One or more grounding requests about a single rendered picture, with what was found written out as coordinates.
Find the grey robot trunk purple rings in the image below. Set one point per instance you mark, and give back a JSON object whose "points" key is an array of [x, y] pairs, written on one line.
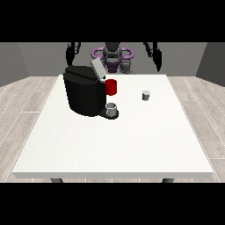
{"points": [[111, 56]]}

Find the small grey cup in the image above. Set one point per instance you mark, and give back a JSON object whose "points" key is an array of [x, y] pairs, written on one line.
{"points": [[111, 109]]}

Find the grey coffee pod pale top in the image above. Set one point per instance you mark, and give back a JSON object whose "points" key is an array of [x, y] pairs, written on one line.
{"points": [[146, 95]]}

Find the pale grey machine lid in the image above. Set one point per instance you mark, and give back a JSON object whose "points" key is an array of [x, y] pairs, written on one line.
{"points": [[98, 68]]}

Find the red pod holder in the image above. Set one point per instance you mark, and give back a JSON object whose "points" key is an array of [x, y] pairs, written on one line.
{"points": [[111, 87]]}

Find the dark table leg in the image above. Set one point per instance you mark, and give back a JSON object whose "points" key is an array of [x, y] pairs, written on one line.
{"points": [[56, 180], [168, 180]]}

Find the black coffee machine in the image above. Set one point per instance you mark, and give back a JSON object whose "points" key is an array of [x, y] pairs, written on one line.
{"points": [[83, 92]]}

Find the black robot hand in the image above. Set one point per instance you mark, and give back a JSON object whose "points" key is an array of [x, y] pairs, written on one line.
{"points": [[70, 54], [156, 56]]}

